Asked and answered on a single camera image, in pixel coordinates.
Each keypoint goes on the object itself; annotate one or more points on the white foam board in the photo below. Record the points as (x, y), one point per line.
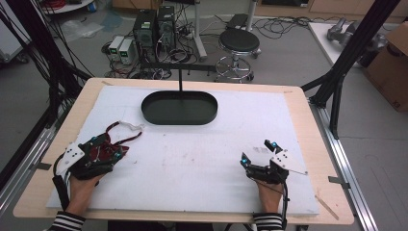
(192, 166)

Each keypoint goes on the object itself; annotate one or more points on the person's left hand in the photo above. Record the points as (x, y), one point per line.
(80, 194)

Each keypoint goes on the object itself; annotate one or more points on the clear plastic sheet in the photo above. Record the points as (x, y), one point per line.
(81, 29)

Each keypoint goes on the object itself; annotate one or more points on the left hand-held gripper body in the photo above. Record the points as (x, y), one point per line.
(72, 157)

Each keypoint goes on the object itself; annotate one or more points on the brown cardboard box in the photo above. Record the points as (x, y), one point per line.
(389, 70)

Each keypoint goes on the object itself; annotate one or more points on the black round stool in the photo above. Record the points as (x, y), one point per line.
(239, 41)

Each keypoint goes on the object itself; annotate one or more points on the black metal frame strut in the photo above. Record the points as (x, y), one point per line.
(349, 54)
(38, 41)

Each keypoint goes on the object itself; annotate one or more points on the person's right hand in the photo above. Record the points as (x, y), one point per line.
(272, 199)

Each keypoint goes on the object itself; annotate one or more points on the white power supply unit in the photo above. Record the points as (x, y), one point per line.
(115, 45)
(126, 51)

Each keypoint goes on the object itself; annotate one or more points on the aluminium rail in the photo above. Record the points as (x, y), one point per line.
(348, 166)
(25, 160)

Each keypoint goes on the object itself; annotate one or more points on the black computer tower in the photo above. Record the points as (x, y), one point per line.
(145, 29)
(166, 27)

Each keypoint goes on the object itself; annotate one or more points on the grey metal bracket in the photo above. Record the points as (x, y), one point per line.
(41, 166)
(339, 181)

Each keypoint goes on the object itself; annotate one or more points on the black oval tray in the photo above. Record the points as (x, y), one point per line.
(179, 110)

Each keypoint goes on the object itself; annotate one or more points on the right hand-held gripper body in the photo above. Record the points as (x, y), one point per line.
(285, 160)

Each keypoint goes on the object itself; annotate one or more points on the white low platform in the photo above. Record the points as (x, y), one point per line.
(324, 38)

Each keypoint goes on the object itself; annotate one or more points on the white desk leg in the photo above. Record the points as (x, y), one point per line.
(199, 35)

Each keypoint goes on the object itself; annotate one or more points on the black flat case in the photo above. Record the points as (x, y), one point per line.
(237, 20)

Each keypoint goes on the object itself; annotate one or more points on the thin wooden stick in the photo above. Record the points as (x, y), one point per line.
(327, 208)

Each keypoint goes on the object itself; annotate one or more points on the black T-shaped stand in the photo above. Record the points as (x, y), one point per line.
(180, 77)

